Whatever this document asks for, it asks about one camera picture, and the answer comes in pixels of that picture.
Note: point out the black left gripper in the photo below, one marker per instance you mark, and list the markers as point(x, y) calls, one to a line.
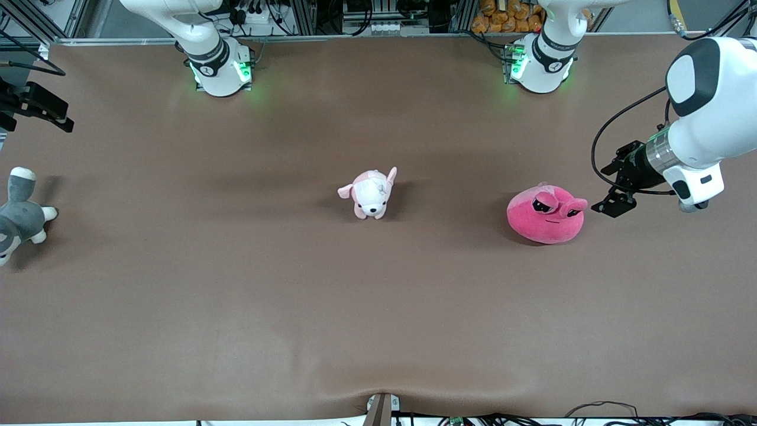
point(636, 167)

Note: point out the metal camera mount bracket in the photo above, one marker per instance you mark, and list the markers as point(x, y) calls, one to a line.
point(381, 411)

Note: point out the brown table cover mat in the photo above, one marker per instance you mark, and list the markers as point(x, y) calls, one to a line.
point(378, 296)

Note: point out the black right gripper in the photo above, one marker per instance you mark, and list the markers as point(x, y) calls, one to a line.
point(23, 99)

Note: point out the white connector block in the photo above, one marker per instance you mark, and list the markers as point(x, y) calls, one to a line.
point(390, 28)

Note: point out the white power strip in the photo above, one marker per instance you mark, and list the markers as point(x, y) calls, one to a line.
point(257, 16)

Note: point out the bright pink blob plush toy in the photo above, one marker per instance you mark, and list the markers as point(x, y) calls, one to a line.
point(544, 222)

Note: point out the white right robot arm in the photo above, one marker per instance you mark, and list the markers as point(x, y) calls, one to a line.
point(207, 53)

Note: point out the pale pink dog plush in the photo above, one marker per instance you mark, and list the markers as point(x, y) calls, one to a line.
point(371, 195)

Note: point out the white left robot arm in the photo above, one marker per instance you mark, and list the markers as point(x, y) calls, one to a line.
point(709, 106)

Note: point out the pile of orange plush toys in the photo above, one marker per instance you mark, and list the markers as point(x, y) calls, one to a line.
point(508, 18)

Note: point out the grey white husky plush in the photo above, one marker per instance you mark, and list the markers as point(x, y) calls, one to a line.
point(20, 219)

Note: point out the aluminium frame rail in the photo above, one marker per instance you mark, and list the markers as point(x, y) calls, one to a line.
point(355, 38)

